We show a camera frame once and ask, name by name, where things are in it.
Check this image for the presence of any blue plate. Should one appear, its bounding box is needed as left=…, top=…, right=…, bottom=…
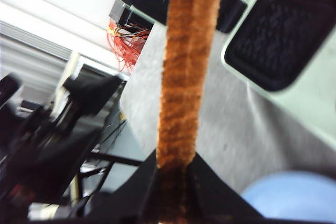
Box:
left=241, top=171, right=335, bottom=223

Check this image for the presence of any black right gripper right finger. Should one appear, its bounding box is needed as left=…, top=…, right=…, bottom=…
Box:
left=186, top=153, right=266, bottom=222

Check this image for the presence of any red wire bundle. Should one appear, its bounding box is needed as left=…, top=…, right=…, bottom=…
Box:
left=106, top=20, right=152, bottom=74

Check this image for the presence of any mint green breakfast maker base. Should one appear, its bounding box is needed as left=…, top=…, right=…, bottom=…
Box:
left=220, top=0, right=335, bottom=148

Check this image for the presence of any bread slice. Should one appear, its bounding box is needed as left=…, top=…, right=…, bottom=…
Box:
left=156, top=0, right=221, bottom=223

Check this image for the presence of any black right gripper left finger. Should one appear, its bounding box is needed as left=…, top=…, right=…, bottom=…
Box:
left=70, top=152, right=160, bottom=223

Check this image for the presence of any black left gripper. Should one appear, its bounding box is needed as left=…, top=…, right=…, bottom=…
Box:
left=1, top=76, right=123, bottom=203

